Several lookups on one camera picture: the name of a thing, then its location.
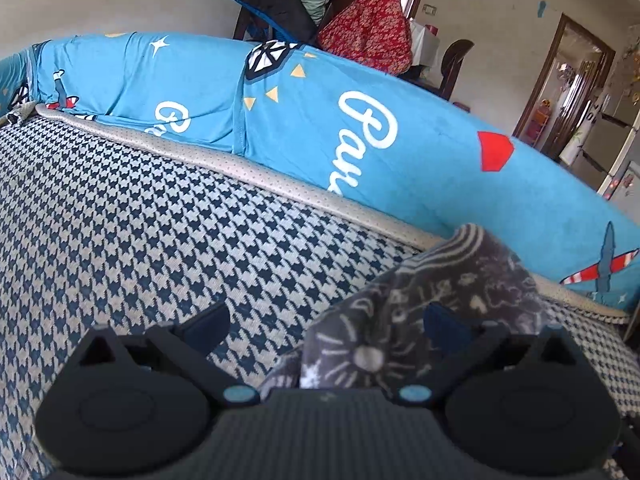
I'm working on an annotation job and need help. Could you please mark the grey doodle-print fleece garment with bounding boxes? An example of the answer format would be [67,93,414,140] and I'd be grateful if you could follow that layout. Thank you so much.
[258,223,550,398]

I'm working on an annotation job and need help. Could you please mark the blue houndstooth sofa seat cover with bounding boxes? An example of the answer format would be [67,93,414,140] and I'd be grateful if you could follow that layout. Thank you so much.
[0,104,640,480]

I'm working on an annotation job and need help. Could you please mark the blue printed sofa back cover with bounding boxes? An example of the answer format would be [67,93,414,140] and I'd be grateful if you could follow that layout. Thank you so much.
[1,32,639,310]

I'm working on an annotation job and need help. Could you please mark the grey refrigerator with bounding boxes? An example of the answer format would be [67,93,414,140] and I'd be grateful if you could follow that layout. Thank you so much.
[565,54,640,212]

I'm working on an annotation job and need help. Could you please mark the dark wooden chair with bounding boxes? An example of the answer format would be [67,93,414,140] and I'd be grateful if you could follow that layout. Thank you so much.
[399,39,475,101]

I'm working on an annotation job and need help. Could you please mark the red floral cushion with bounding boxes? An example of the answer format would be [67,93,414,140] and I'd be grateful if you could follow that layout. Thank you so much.
[318,0,412,76]

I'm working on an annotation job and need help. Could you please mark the brown wooden door frame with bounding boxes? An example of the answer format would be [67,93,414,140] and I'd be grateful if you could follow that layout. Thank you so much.
[513,14,615,160]

